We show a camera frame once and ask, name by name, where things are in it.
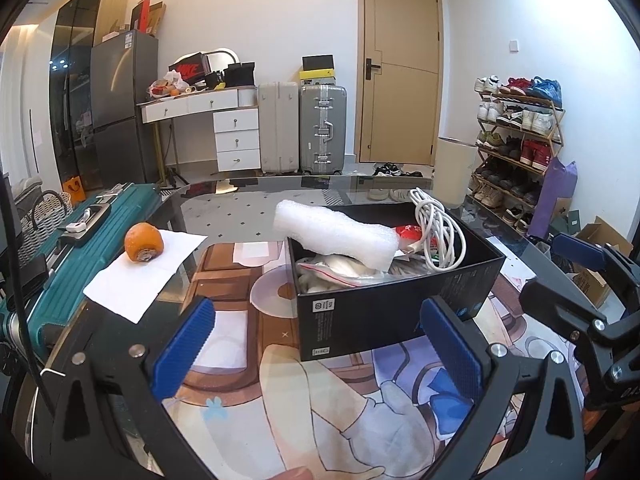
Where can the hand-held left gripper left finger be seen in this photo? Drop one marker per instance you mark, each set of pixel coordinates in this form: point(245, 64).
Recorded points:
point(182, 350)

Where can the flat cardboard parcel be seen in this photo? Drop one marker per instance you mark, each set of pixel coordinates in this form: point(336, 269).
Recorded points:
point(114, 36)

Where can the beige door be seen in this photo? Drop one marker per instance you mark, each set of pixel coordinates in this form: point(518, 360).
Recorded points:
point(400, 110)

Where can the open brown cardboard box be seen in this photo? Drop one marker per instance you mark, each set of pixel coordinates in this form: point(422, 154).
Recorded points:
point(595, 280)

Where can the white paper napkin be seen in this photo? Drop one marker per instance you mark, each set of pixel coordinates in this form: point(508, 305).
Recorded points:
point(125, 285)

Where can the white light switch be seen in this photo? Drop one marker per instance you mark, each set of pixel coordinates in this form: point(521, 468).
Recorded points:
point(514, 45)

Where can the tall red box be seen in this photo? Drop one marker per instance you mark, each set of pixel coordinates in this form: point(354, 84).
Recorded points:
point(140, 14)

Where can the black bag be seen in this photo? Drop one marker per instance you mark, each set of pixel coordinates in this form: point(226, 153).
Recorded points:
point(240, 75)

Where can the scattered loose shoes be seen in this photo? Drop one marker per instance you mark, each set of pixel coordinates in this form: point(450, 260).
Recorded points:
point(390, 170)

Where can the silver suitcase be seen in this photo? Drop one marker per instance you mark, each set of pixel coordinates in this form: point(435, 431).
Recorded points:
point(322, 130)

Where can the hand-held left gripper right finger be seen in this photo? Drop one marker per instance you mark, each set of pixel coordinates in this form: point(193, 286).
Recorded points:
point(452, 350)

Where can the orange persimmon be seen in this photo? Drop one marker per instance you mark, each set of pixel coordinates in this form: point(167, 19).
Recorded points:
point(142, 242)

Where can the white cylindrical air purifier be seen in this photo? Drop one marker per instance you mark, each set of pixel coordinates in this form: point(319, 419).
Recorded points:
point(455, 175)

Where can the red and black shoe box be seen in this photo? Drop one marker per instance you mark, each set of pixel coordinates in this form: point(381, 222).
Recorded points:
point(189, 67)

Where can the white desk with drawers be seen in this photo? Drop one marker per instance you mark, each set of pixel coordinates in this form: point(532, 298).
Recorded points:
point(235, 135)

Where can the black and yellow box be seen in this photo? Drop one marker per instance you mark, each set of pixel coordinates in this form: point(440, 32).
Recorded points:
point(318, 69)

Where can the round white framed mirror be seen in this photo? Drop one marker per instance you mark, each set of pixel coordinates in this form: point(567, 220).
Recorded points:
point(222, 52)

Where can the wooden shoe rack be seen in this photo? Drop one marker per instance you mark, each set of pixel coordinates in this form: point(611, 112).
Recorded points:
point(525, 101)

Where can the printed cartoon table mat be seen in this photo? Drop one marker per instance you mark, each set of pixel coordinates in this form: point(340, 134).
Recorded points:
point(350, 410)

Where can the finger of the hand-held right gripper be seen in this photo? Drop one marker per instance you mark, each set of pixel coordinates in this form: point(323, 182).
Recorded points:
point(555, 302)
point(575, 250)

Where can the white suitcase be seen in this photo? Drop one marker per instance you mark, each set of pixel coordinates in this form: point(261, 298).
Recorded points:
point(278, 127)

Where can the person's left hand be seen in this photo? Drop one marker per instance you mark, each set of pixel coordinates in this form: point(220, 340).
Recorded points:
point(296, 474)

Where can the grey refrigerator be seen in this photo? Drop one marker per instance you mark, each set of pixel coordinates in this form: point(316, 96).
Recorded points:
point(122, 110)

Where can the small orange bag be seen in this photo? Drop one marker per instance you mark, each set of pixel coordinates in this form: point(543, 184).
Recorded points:
point(74, 191)

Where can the rows of racked shoes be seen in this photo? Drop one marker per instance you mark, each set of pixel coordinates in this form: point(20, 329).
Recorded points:
point(542, 90)

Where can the brown cardboard carton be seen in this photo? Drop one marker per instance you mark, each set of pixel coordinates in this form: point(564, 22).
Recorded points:
point(157, 19)

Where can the purple bag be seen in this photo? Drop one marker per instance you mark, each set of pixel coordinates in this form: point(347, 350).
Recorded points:
point(555, 200)

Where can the black cardboard box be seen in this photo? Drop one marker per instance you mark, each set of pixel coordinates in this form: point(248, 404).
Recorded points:
point(380, 320)

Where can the clear bag of white shoelaces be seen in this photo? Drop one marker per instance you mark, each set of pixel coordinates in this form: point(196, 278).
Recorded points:
point(340, 270)

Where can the teal suitcase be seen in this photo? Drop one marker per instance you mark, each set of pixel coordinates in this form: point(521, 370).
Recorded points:
point(65, 280)

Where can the plastic bag of fruit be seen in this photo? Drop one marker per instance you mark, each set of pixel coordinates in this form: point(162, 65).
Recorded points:
point(167, 85)

